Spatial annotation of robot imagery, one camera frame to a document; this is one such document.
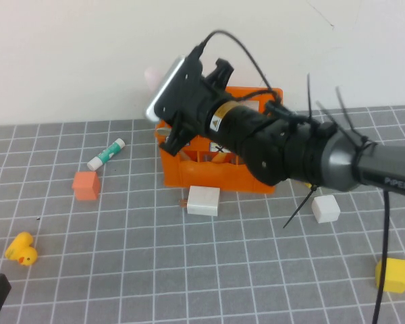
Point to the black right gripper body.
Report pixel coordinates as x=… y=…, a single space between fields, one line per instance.
x=195 y=118

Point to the pink plastic spoon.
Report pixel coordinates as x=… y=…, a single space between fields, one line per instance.
x=152 y=77

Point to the white power adapter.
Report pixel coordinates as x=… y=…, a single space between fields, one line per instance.
x=204 y=202

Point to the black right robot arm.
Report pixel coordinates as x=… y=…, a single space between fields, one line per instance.
x=341 y=165

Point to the orange plastic cutlery holder crate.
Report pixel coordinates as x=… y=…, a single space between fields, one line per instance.
x=202 y=175

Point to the paper label fork character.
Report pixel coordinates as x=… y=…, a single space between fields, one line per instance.
x=216 y=147

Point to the yellow rubber duck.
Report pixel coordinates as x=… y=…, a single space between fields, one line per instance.
x=23 y=254

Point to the white green glue stick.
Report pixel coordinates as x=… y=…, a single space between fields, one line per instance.
x=103 y=156

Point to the black zip tie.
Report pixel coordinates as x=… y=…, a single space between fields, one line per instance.
x=300 y=207
x=362 y=143
x=327 y=114
x=309 y=101

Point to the orange cube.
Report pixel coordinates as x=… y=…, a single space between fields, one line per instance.
x=85 y=188

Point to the grey grid tablecloth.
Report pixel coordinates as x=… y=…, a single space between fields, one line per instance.
x=155 y=270

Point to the white cube block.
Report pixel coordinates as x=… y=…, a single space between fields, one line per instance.
x=325 y=209

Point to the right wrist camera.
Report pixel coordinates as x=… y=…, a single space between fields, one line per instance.
x=175 y=91

